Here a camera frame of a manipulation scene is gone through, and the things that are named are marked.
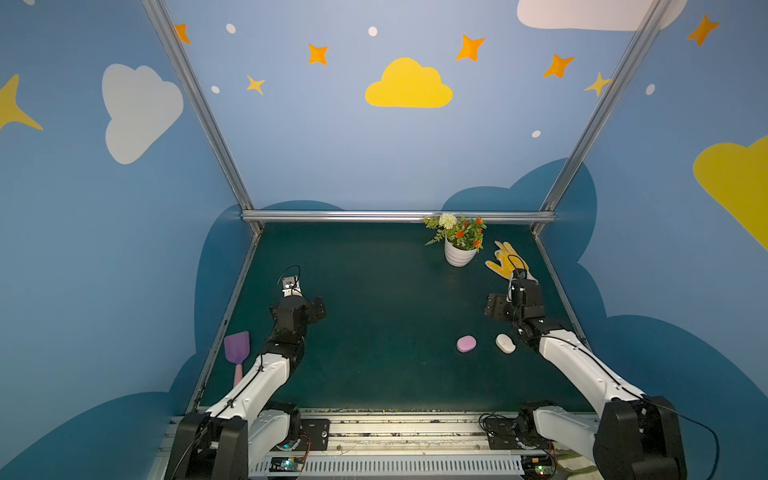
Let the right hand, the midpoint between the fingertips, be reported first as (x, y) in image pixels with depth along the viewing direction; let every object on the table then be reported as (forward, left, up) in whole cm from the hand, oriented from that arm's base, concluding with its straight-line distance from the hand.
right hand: (510, 297), depth 88 cm
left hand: (-4, +61, +2) cm, 61 cm away
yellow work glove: (+25, -9, -13) cm, 30 cm away
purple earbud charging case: (-11, +13, -9) cm, 19 cm away
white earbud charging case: (-11, +1, -9) cm, 14 cm away
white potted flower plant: (+22, +12, +2) cm, 25 cm away
